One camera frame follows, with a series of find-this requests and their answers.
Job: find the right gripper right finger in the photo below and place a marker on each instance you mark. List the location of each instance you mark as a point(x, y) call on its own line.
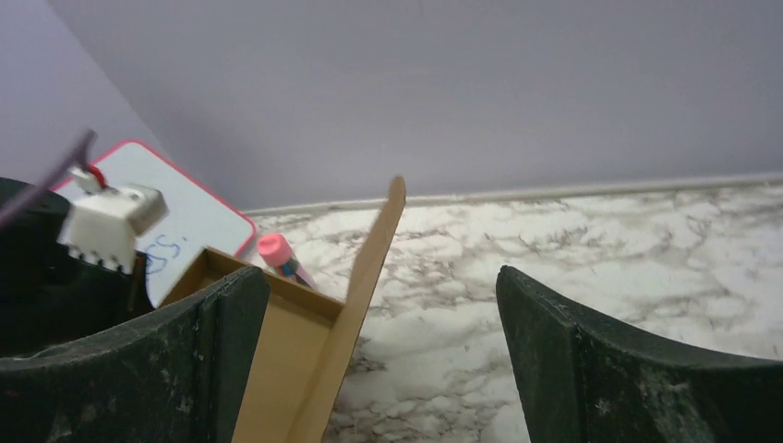
point(583, 376)

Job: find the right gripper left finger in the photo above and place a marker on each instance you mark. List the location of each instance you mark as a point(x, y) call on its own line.
point(177, 374)

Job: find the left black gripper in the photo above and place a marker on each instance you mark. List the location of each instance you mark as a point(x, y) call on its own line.
point(49, 297)

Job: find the brown cardboard box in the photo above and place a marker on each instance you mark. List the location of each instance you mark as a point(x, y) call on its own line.
point(272, 353)

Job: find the pink-capped clear bottle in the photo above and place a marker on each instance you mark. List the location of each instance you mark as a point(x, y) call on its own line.
point(278, 254)

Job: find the pink-framed whiteboard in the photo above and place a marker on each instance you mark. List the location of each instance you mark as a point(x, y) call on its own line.
point(196, 217)

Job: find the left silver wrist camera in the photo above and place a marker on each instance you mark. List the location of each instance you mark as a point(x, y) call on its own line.
point(102, 227)

